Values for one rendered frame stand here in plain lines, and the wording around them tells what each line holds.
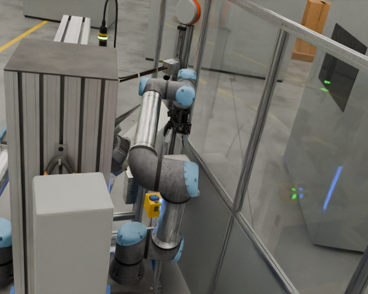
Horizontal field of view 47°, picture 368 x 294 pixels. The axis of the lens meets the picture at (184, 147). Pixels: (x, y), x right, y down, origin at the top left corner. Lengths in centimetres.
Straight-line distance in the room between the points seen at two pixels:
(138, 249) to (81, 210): 143
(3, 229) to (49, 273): 142
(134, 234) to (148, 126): 45
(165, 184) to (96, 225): 109
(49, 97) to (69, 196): 73
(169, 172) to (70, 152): 41
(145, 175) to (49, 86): 50
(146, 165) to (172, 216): 24
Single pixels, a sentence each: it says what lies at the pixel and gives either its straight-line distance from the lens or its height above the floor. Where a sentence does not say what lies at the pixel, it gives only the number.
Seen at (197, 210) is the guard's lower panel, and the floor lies 68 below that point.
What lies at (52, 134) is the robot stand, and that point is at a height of 188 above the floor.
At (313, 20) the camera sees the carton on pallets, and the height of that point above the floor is 87.
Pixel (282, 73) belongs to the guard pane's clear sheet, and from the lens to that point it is 198.
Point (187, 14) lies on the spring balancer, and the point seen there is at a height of 187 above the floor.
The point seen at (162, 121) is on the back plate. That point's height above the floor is 131.
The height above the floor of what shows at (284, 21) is 205.
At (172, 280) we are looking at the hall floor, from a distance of 331.
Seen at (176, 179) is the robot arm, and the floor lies 163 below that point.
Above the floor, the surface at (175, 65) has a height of 156.
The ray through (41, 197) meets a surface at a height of 220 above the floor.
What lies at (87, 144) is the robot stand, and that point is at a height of 185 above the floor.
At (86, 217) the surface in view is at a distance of 29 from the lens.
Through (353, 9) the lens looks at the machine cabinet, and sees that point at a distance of 410.
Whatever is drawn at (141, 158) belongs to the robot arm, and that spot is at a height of 166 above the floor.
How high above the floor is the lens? 237
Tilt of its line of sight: 28 degrees down
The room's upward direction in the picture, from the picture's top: 10 degrees clockwise
